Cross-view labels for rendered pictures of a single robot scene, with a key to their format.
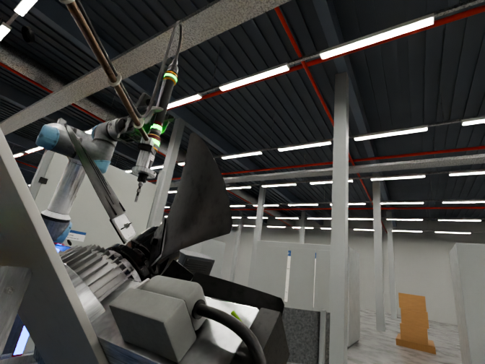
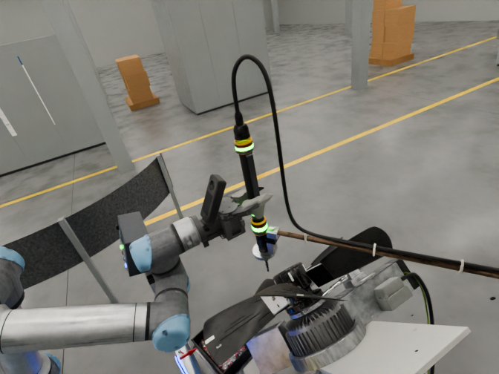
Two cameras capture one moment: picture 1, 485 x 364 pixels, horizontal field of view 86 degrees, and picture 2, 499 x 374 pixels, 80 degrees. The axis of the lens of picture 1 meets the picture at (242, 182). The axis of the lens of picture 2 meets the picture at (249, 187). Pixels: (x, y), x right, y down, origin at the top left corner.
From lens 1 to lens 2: 1.26 m
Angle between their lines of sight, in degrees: 74
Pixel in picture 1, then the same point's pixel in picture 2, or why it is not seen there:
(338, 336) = (118, 145)
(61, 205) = (37, 359)
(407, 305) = (128, 72)
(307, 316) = (151, 168)
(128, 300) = (395, 303)
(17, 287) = not seen: hidden behind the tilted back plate
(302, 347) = (158, 192)
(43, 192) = not seen: outside the picture
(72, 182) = not seen: hidden behind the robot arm
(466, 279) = (180, 37)
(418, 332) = (144, 91)
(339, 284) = (98, 97)
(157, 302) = (403, 294)
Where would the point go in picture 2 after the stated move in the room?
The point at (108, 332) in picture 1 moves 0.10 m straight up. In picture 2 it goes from (373, 315) to (375, 297)
